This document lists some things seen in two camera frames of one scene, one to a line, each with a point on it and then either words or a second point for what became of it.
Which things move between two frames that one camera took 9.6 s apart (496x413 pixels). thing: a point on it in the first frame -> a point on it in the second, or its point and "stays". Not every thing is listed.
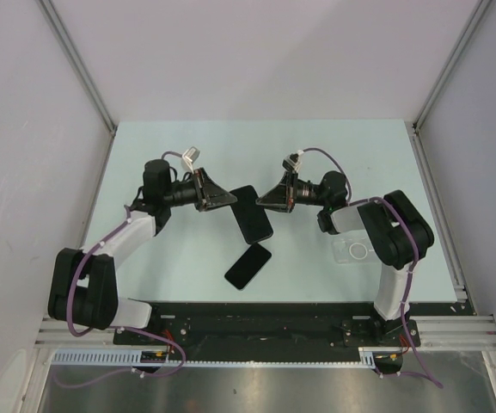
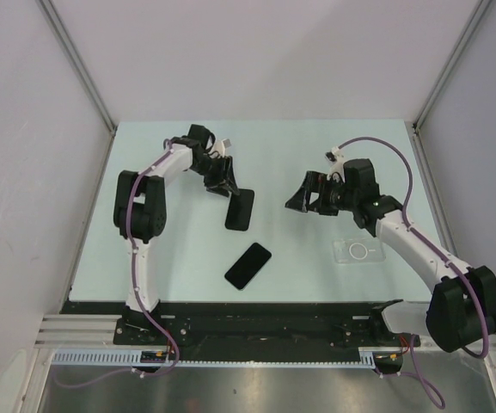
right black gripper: [284, 196] -> [318, 183]
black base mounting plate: [269, 326] stays
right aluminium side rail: [464, 295] stays
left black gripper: [208, 194] -> [216, 184]
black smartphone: [246, 268] stays
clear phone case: [359, 250] stays
